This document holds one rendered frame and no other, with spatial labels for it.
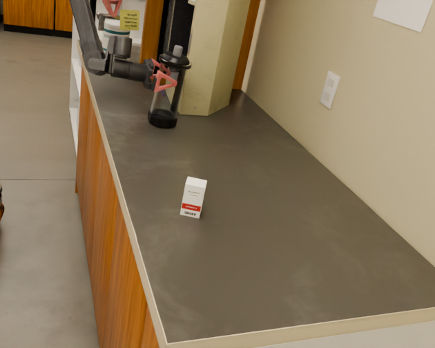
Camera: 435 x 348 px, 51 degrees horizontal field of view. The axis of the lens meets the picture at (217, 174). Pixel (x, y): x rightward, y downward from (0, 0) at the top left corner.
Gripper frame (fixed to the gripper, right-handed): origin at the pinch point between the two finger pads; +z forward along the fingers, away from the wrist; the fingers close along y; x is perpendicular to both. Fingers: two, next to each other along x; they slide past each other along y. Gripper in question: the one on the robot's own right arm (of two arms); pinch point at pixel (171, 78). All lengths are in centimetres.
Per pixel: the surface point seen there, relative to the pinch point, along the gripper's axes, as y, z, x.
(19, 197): 98, -43, 120
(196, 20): 11.2, 7.0, -17.9
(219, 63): 12.2, 20.1, -4.9
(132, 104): 16.4, -7.3, 18.1
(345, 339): -95, 19, 15
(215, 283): -82, -6, 13
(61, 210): 83, -20, 117
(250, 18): 49, 43, -17
